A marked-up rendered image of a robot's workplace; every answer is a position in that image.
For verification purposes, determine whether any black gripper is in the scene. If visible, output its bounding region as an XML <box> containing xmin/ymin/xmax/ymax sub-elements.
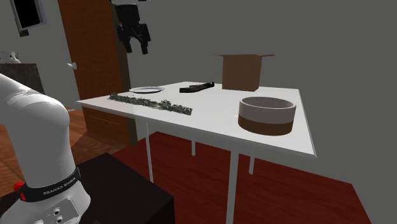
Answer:
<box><xmin>115</xmin><ymin>3</ymin><xmax>152</xmax><ymax>55</ymax></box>

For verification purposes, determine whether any brown wooden door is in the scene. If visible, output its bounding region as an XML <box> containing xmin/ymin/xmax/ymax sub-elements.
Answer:
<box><xmin>57</xmin><ymin>0</ymin><xmax>139</xmax><ymax>147</ymax></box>

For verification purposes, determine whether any white plate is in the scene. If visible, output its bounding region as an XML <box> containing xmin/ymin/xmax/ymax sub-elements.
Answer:
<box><xmin>129</xmin><ymin>86</ymin><xmax>165</xmax><ymax>94</ymax></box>

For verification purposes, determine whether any long green leafy sprig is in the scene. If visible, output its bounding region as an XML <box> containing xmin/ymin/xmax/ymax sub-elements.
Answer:
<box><xmin>108</xmin><ymin>92</ymin><xmax>193</xmax><ymax>116</ymax></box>

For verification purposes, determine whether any black remote control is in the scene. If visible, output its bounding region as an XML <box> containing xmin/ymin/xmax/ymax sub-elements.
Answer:
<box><xmin>179</xmin><ymin>81</ymin><xmax>216</xmax><ymax>94</ymax></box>

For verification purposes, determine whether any white table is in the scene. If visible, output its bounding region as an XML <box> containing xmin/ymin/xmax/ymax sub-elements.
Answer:
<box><xmin>76</xmin><ymin>81</ymin><xmax>317</xmax><ymax>224</ymax></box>

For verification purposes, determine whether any white framed dark window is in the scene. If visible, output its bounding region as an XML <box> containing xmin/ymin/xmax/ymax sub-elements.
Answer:
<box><xmin>9</xmin><ymin>0</ymin><xmax>47</xmax><ymax>38</ymax></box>

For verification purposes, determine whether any brown cardboard box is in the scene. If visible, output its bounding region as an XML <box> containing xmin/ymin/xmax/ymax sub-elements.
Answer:
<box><xmin>214</xmin><ymin>53</ymin><xmax>275</xmax><ymax>92</ymax></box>

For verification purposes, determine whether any dark cabinet with white figure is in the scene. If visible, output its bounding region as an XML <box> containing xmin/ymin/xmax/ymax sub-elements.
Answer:
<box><xmin>0</xmin><ymin>51</ymin><xmax>46</xmax><ymax>95</ymax></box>

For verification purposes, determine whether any dark robot stand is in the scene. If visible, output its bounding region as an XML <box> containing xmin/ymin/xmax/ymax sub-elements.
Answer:
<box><xmin>0</xmin><ymin>152</ymin><xmax>176</xmax><ymax>224</ymax></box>

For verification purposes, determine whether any white and brown bowl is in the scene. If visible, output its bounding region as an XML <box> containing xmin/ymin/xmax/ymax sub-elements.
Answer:
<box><xmin>237</xmin><ymin>96</ymin><xmax>297</xmax><ymax>136</ymax></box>

